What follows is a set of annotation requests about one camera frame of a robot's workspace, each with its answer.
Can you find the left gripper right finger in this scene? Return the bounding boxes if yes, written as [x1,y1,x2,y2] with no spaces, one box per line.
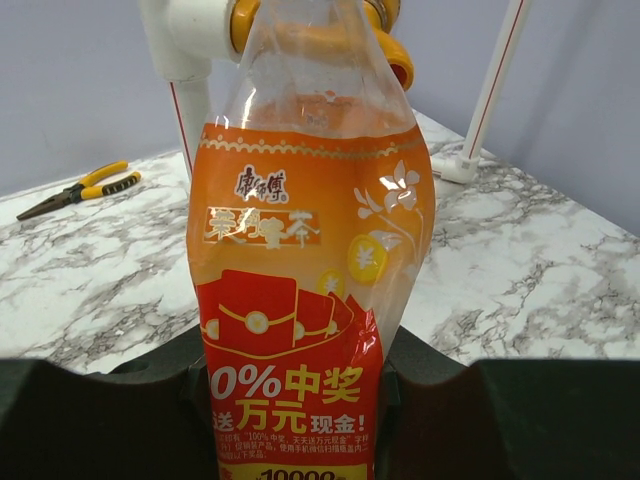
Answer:
[375,329,639,479]

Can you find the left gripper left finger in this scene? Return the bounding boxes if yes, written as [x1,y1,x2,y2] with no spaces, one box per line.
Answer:
[1,327,219,479]

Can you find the orange label tea bottle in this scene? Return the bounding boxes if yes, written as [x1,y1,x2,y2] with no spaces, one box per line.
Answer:
[186,1,435,479]

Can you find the brass yellow faucet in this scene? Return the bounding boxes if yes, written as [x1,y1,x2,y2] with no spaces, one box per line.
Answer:
[229,1,414,91]

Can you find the yellow handled pliers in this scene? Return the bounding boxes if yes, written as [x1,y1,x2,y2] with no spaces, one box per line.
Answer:
[16,161,141,221]

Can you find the white PVC pipe frame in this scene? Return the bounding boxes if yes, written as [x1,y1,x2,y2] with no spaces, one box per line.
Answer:
[139,1,531,184]

